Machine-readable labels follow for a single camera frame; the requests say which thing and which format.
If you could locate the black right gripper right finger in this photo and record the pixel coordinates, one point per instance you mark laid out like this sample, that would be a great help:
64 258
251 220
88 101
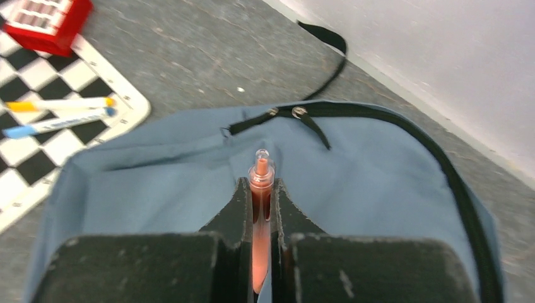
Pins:
309 265

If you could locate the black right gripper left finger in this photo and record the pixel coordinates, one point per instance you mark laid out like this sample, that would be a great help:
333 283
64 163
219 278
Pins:
211 265

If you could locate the blue student backpack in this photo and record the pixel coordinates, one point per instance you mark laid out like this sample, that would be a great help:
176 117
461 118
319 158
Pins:
353 169

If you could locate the orange pencil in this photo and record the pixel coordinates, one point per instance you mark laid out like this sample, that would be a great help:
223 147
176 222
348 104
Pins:
261 180

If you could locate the black white chessboard mat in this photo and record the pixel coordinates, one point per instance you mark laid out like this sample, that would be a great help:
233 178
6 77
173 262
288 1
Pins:
29 166

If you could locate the yellow tipped white marker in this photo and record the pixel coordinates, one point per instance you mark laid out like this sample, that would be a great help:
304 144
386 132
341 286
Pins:
60 104

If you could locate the blue tipped white marker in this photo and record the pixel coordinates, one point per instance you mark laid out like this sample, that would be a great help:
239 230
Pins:
58 123

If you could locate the red white toy block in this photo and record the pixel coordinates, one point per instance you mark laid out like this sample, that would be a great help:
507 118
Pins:
47 26

